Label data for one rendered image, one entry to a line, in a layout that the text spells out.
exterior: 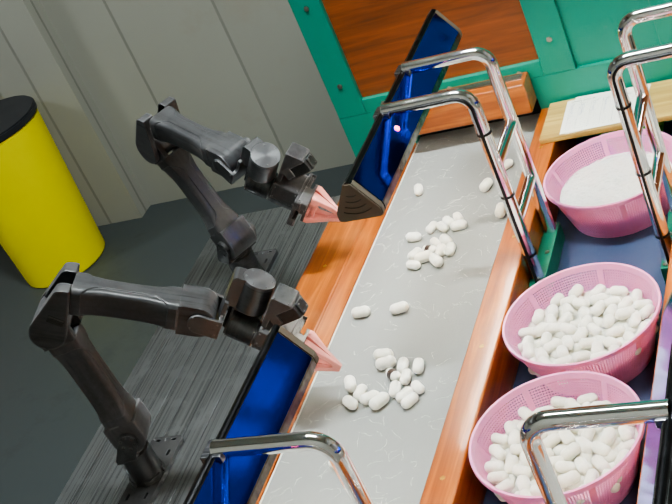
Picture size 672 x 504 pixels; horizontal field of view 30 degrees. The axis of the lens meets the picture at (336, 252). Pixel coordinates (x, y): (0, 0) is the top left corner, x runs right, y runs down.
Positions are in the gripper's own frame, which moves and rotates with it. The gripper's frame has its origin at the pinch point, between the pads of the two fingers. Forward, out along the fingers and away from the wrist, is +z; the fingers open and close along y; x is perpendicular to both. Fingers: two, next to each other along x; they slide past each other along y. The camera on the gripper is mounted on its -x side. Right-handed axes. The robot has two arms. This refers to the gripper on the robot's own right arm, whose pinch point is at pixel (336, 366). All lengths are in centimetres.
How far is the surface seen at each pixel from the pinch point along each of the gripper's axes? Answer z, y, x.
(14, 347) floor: -104, 133, 194
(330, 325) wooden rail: -3.8, 20.7, 12.0
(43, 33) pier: -142, 210, 120
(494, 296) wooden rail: 20.6, 20.7, -10.7
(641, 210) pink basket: 40, 47, -22
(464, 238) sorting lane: 13.2, 44.5, -1.2
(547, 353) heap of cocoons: 31.0, 7.5, -15.2
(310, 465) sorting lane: 2.6, -15.5, 7.7
